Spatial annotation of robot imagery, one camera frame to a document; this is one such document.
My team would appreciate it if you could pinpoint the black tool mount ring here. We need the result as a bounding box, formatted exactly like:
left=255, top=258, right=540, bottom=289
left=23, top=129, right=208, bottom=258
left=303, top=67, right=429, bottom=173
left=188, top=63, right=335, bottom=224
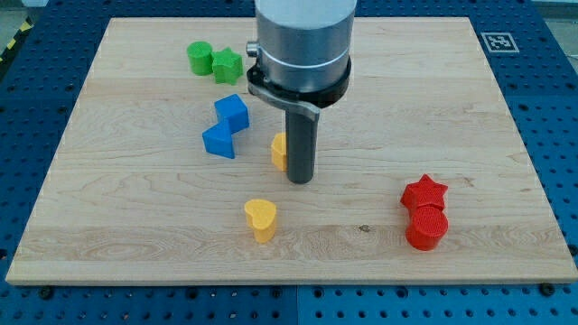
left=246, top=58, right=351, bottom=121

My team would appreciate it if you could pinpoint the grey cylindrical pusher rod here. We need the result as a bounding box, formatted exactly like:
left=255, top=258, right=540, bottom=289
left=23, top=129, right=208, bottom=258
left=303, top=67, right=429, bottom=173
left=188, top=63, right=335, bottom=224
left=285, top=113, right=318, bottom=184

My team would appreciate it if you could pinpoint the yellow hexagon block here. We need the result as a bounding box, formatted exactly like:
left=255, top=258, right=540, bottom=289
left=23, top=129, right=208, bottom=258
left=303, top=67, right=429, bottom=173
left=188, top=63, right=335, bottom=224
left=271, top=133, right=287, bottom=172

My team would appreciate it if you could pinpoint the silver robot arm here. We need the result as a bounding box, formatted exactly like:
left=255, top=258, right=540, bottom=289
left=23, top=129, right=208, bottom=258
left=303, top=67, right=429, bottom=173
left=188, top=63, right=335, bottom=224
left=247, top=0, right=358, bottom=184

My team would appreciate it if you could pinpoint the blue cube block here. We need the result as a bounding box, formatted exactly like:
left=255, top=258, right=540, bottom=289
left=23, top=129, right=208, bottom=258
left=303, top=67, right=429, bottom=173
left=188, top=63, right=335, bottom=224
left=214, top=94, right=249, bottom=134

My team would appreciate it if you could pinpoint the blue triangle block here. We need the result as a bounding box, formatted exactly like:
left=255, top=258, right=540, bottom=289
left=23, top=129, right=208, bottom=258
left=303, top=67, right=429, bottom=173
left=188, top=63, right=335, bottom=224
left=202, top=122, right=235, bottom=159

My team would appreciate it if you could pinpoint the yellow heart block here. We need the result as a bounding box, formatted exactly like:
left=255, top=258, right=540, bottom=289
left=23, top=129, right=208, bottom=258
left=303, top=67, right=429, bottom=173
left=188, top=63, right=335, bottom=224
left=244, top=199, right=277, bottom=244

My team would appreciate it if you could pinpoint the green star block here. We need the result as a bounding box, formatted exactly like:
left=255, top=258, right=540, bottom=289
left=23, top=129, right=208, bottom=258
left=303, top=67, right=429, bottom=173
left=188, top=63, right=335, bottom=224
left=211, top=48, right=243, bottom=85

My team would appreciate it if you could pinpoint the green cylinder block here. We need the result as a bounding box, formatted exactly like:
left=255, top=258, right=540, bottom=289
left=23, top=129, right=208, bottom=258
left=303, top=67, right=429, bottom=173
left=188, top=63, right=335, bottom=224
left=186, top=41, right=213, bottom=76

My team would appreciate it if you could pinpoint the wooden board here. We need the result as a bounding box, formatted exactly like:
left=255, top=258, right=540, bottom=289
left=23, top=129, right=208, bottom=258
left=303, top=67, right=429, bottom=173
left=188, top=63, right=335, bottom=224
left=6, top=17, right=577, bottom=285

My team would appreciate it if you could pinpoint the red star block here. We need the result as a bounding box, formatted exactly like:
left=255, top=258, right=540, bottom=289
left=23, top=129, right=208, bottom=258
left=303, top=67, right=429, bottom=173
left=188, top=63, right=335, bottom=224
left=400, top=174, right=448, bottom=212

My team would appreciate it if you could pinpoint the red cylinder block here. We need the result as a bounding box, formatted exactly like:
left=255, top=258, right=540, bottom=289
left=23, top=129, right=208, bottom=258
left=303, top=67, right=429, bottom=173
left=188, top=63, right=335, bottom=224
left=406, top=206, right=449, bottom=251

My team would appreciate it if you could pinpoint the white fiducial marker tag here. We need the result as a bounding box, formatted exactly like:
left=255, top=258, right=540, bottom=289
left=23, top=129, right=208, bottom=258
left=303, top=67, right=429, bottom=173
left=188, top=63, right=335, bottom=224
left=481, top=32, right=519, bottom=53

